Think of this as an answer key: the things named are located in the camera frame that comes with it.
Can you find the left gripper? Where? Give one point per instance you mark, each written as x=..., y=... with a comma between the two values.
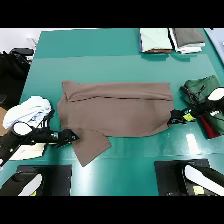
x=65, y=136

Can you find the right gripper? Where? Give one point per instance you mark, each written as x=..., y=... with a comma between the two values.
x=180, y=116

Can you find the brown T-shirt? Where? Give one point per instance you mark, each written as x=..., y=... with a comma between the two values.
x=116, y=111

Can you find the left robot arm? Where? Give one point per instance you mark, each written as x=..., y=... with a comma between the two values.
x=22, y=128

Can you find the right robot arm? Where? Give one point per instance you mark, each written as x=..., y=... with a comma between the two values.
x=216, y=94

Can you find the red garment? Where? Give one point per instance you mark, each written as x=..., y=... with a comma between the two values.
x=209, y=128

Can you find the white folded garment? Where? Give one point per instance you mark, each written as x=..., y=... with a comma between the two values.
x=186, y=49

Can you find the grey folded garment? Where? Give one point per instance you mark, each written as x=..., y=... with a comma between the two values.
x=188, y=36

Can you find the pale green folded garment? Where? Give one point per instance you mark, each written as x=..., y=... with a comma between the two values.
x=155, y=39

